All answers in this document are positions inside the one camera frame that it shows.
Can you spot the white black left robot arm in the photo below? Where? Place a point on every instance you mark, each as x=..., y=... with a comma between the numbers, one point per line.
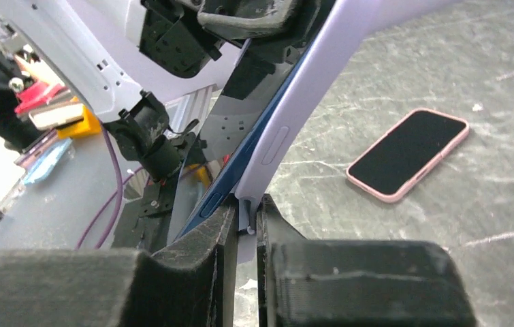
x=128, y=111

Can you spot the blue phone black screen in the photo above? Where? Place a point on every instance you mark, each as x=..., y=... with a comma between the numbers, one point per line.
x=225, y=142

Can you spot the lilac phone case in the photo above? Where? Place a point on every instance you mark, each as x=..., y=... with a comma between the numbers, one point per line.
x=347, y=25

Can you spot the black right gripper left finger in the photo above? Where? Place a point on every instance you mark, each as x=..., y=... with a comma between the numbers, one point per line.
x=188, y=283

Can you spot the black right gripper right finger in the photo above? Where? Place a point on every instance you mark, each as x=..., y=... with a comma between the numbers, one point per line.
x=324, y=282

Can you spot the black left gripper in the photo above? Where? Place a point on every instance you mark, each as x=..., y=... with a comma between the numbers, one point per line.
x=183, y=36

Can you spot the pink cased phone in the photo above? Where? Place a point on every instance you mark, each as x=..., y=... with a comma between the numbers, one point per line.
x=405, y=153

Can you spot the aluminium front rail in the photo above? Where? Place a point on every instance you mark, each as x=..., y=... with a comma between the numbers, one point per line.
x=194, y=105

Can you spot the black base bar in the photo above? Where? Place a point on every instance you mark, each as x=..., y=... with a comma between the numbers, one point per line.
x=144, y=222

